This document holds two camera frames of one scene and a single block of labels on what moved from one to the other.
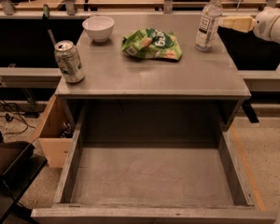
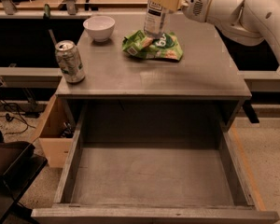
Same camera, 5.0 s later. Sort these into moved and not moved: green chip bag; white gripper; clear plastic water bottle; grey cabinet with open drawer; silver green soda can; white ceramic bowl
Moved: white gripper; clear plastic water bottle
Not moved: silver green soda can; green chip bag; white ceramic bowl; grey cabinet with open drawer
